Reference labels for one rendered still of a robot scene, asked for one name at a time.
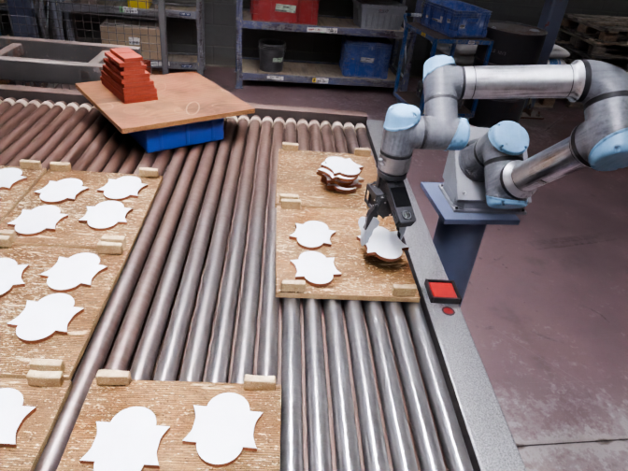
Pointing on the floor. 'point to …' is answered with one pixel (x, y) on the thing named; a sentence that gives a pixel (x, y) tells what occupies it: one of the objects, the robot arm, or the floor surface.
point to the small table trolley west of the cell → (431, 57)
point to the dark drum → (499, 111)
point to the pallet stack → (594, 40)
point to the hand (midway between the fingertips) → (382, 242)
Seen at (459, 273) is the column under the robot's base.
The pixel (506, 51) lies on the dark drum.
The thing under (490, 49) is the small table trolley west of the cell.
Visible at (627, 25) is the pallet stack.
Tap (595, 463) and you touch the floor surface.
